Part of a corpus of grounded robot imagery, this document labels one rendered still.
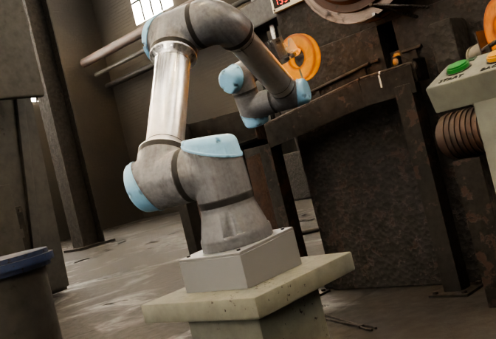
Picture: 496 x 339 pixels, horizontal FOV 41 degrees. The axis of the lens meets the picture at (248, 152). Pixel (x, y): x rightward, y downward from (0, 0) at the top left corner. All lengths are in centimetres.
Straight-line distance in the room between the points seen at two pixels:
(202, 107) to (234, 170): 1046
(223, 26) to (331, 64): 83
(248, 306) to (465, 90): 52
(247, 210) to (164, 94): 36
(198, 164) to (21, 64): 314
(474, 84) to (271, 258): 51
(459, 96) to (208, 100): 1056
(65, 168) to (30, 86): 437
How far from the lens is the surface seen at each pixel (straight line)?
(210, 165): 133
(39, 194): 459
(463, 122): 185
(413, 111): 209
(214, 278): 134
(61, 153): 872
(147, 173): 141
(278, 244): 136
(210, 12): 162
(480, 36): 184
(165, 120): 149
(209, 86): 1162
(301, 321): 138
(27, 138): 459
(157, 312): 139
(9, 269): 204
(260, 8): 799
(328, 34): 245
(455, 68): 122
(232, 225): 134
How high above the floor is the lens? 52
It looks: 1 degrees up
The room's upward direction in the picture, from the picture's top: 14 degrees counter-clockwise
